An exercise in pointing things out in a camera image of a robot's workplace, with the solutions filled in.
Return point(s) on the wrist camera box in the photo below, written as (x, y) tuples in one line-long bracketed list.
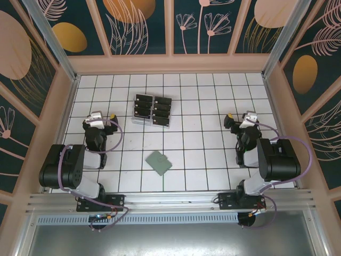
[(250, 118), (95, 118)]

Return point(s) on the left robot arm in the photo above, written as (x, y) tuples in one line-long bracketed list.
[(61, 165)]

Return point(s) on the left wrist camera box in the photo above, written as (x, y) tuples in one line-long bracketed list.
[(95, 118)]

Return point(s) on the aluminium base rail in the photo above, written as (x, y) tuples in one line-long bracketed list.
[(170, 198)]

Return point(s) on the aluminium corner post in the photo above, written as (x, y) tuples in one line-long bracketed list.
[(50, 40), (287, 34)]

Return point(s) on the grey metal panel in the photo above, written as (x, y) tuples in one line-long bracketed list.
[(170, 240)]

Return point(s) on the clear acrylic card stand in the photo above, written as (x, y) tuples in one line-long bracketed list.
[(141, 121)]

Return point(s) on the aluminium side rail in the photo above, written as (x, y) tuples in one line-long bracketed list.
[(62, 130), (279, 128)]

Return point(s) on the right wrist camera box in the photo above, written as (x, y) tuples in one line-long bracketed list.
[(250, 118)]

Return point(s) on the green card holder wallet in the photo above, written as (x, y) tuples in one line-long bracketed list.
[(158, 164)]

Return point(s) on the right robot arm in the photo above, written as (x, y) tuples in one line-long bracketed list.
[(279, 160)]

